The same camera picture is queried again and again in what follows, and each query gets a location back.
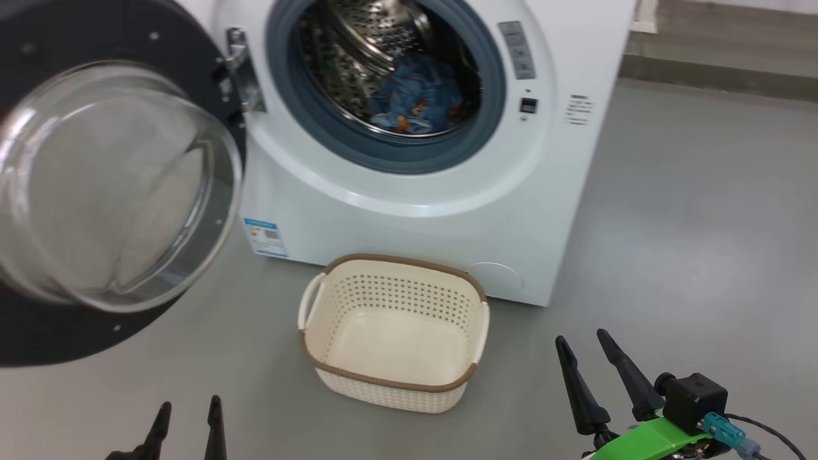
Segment printed text notice label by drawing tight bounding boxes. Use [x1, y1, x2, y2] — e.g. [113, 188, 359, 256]
[566, 94, 594, 126]

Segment thin black right camera cable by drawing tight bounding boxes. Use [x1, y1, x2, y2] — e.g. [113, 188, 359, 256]
[725, 414, 809, 460]

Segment teal right camera cable plug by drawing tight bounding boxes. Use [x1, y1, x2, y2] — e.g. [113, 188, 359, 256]
[702, 412, 762, 457]

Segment white furniture leg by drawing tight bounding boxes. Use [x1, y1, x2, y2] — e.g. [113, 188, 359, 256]
[629, 0, 659, 34]

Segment white washing machine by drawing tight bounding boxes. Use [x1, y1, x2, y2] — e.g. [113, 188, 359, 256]
[192, 0, 637, 307]

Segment grey warning sticker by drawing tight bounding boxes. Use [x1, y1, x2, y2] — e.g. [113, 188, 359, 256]
[498, 21, 536, 81]

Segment grey rubber door seal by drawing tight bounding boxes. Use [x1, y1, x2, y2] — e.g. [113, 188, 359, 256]
[265, 0, 507, 175]

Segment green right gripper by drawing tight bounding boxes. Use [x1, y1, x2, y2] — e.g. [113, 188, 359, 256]
[555, 328, 713, 460]

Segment stainless steel washing machine drum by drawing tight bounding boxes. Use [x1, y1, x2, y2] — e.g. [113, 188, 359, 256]
[297, 0, 481, 138]

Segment black washing machine door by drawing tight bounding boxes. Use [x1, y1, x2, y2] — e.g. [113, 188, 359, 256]
[0, 0, 247, 368]

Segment metal door hinge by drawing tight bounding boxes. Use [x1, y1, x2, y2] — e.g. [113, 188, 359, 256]
[224, 27, 266, 114]

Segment blue energy label sticker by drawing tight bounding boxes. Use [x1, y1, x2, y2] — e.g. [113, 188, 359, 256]
[243, 218, 288, 258]

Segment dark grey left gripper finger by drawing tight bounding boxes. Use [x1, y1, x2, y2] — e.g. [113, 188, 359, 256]
[204, 395, 228, 460]
[105, 401, 172, 460]

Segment round drain filter cover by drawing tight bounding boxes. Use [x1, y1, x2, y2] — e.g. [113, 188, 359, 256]
[470, 262, 525, 296]

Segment cream perforated laundry basket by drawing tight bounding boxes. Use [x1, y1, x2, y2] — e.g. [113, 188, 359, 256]
[297, 254, 491, 414]

